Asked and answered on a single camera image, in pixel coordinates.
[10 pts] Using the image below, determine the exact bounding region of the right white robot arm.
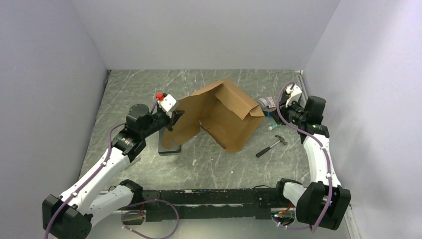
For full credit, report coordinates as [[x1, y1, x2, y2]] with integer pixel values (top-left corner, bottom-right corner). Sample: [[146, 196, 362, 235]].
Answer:
[[274, 96, 351, 231]]

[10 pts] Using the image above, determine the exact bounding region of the brown cardboard box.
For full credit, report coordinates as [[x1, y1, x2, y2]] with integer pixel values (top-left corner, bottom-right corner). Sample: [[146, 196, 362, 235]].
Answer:
[[161, 79, 264, 153]]

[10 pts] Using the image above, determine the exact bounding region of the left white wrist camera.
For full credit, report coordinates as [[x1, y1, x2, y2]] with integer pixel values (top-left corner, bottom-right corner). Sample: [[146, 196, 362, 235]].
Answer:
[[156, 93, 179, 118]]

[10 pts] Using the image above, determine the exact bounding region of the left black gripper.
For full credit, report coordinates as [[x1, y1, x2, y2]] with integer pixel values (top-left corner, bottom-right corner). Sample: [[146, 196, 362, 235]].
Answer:
[[140, 108, 185, 138]]

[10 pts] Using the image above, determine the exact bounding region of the white green glue stick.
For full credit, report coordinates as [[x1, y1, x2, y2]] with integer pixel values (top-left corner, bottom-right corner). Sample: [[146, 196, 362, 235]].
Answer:
[[268, 124, 280, 130]]

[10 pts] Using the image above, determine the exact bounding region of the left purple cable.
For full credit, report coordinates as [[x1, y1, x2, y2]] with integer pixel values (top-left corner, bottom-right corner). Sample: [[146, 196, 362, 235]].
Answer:
[[43, 122, 180, 239]]

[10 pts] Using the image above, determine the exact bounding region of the black handled claw hammer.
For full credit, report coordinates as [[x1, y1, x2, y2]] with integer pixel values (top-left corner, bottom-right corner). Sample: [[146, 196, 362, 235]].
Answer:
[[255, 135, 288, 158]]

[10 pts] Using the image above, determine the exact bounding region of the black rectangular block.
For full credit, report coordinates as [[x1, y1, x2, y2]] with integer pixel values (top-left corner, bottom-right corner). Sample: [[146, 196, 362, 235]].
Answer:
[[158, 128, 182, 156]]

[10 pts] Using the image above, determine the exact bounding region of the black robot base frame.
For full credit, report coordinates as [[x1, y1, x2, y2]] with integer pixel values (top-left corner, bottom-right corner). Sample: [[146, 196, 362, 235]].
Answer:
[[108, 184, 294, 222]]

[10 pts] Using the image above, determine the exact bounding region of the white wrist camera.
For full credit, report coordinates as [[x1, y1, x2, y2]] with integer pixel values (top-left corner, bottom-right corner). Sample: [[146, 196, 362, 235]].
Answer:
[[285, 83, 303, 107], [156, 93, 179, 118]]

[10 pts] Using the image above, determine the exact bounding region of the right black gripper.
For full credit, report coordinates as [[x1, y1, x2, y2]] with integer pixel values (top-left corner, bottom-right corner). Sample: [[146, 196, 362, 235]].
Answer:
[[269, 97, 307, 126]]

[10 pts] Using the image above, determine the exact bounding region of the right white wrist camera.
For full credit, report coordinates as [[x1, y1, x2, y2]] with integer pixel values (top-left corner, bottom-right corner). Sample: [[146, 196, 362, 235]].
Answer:
[[285, 83, 303, 107]]

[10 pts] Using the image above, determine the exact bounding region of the small red white card box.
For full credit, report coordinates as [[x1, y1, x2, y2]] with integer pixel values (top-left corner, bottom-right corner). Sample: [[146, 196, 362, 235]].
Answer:
[[266, 97, 276, 109]]

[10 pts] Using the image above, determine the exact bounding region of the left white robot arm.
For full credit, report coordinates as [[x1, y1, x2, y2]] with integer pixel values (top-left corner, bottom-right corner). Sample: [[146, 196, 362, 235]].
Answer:
[[42, 104, 184, 239]]

